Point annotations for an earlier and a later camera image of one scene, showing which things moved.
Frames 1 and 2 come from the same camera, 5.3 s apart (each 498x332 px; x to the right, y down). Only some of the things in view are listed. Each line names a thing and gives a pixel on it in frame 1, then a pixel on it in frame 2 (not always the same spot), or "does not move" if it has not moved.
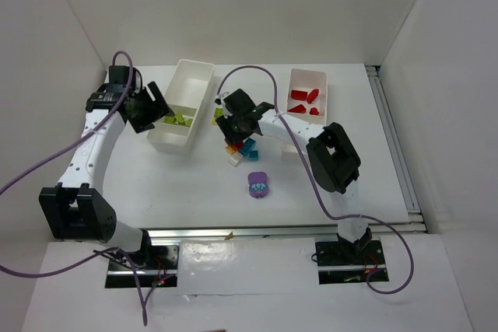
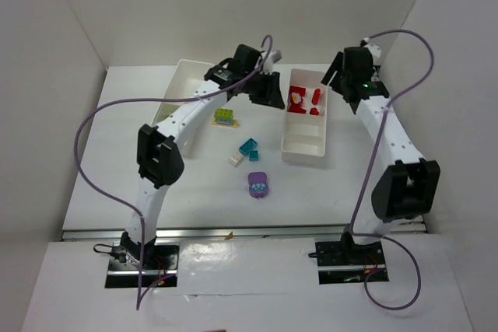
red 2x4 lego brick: [299, 95] → [315, 98]
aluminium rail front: [313, 232] does not move
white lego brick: [235, 159] does not move
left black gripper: [147, 110] → [262, 85]
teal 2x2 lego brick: [254, 155] does not move
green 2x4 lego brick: [219, 112] does not move
